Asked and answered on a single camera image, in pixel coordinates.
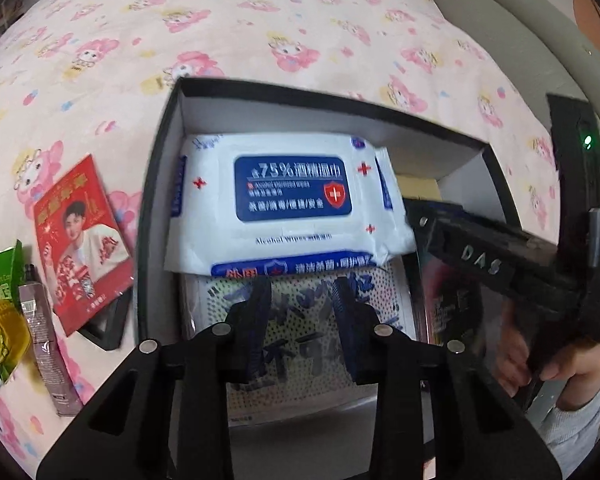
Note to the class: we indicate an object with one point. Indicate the white blue wet wipes pack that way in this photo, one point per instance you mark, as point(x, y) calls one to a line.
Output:
point(249, 204)

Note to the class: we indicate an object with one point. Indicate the red printed packet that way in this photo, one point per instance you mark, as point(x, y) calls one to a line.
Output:
point(85, 261)

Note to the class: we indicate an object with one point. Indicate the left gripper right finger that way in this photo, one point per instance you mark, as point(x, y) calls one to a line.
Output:
point(356, 323)

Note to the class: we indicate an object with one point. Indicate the mauve small sachet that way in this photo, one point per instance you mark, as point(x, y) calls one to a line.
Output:
point(48, 358)

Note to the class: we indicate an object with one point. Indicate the black open storage box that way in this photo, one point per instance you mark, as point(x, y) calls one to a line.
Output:
point(451, 167)

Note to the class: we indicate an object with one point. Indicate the black flat card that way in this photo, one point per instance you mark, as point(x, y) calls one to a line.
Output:
point(106, 328)

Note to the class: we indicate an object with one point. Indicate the dotted pattern plastic packet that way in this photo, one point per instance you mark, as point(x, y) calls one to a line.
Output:
point(303, 371)

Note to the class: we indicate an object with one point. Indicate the black Smart Devil box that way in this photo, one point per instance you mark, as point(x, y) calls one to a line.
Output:
point(447, 304)

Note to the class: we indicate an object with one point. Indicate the pink cartoon print blanket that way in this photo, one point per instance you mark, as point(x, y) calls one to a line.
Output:
point(90, 77)

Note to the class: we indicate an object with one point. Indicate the green yellow snack wrapper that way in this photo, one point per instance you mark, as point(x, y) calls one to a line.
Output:
point(14, 333)

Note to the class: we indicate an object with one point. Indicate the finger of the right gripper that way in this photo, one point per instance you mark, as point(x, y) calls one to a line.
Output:
point(423, 215)

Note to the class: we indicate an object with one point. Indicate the grey right sleeve forearm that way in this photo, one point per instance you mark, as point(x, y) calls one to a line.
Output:
point(571, 435)

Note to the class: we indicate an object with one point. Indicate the person's right hand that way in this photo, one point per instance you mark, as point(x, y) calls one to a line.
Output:
point(578, 364)

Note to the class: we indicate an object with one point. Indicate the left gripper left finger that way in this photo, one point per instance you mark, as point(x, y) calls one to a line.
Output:
point(249, 320)

